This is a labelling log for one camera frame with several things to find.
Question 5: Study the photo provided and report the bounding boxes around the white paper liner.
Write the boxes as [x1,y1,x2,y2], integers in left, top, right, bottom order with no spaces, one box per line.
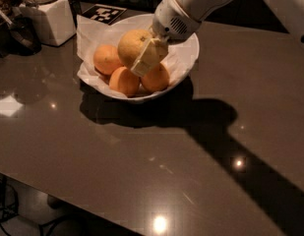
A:
[76,13,192,100]

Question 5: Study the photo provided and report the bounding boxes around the left orange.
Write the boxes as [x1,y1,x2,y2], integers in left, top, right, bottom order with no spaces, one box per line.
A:
[92,44,122,76]

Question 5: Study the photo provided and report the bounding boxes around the white bowl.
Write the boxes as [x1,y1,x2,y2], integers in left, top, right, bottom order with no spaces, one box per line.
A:
[77,13,201,104]

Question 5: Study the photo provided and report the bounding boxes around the black floor cables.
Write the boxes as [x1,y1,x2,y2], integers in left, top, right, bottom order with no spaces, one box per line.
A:
[0,174,91,236]

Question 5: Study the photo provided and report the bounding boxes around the black white marker tag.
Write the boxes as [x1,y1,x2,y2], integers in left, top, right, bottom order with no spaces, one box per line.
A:
[82,4,127,25]

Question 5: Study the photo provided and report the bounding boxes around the dark pan with handle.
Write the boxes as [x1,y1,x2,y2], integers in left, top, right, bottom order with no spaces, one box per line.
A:
[0,9,41,55]

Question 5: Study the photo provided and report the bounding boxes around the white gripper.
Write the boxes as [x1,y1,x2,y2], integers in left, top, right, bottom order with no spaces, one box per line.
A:
[130,0,201,77]

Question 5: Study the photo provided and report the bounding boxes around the right orange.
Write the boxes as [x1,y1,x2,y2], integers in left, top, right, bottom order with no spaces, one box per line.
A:
[141,63,169,93]

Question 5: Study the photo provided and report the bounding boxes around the white ceramic jar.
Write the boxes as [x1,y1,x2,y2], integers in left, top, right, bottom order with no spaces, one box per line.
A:
[20,0,76,46]

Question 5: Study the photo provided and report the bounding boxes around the front orange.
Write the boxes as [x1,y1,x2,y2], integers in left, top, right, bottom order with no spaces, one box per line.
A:
[109,67,140,97]

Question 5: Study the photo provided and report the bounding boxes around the yellow-orange orange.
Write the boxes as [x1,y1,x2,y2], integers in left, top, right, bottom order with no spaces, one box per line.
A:
[117,29,168,68]

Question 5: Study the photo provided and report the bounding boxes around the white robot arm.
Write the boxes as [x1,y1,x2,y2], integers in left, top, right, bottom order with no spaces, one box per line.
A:
[130,0,304,77]

